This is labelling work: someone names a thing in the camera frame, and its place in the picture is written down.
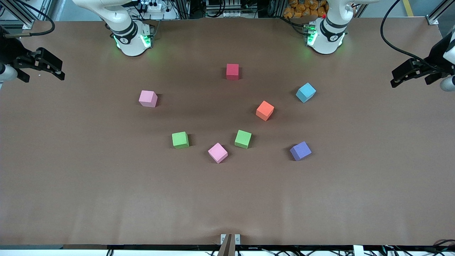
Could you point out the orange foam block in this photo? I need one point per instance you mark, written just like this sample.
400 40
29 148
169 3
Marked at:
265 110

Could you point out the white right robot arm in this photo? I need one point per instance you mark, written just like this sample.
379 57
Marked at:
129 42

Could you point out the aluminium frame corner post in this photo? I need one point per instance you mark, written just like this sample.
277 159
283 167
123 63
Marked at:
432 20
28 24

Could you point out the small metal bracket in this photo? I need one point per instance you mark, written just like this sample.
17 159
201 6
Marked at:
223 239

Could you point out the red foam block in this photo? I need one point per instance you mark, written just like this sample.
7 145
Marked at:
232 71

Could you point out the pink foam block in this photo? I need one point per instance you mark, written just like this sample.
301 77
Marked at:
147 98
217 153

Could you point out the white terminal strip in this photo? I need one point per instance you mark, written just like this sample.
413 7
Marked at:
234 14

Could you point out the white power strip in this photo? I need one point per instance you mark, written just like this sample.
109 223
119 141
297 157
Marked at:
154 6

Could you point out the blue foam block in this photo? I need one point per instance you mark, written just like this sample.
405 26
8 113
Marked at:
305 92

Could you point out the green foam block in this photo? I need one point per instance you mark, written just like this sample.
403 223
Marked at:
242 138
180 139

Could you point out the bag of orange fruit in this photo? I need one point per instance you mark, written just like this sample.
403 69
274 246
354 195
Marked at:
302 9

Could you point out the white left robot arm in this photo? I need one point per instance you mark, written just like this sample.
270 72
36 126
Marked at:
325 41

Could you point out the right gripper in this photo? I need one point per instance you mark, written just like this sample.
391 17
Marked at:
10 49

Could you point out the purple foam block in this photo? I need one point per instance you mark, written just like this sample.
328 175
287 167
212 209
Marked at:
300 150

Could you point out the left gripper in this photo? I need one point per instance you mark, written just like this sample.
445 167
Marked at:
435 57

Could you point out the small white bracket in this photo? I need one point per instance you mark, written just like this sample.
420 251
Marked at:
356 250

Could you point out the aluminium profile post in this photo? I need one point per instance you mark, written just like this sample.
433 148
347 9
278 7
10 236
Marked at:
185 7

